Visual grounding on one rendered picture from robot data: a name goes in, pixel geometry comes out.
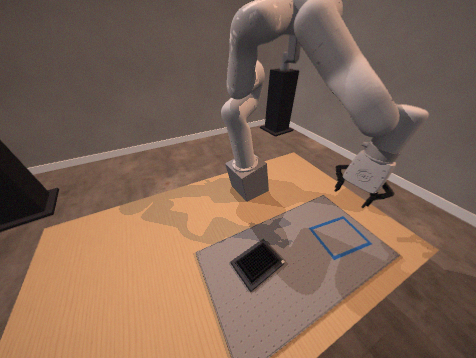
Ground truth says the blue tape outline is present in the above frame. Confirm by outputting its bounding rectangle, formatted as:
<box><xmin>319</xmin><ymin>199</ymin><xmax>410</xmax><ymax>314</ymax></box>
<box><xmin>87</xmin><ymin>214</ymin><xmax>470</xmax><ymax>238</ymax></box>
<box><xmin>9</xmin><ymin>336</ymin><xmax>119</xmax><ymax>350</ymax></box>
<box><xmin>309</xmin><ymin>216</ymin><xmax>372</xmax><ymax>260</ymax></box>

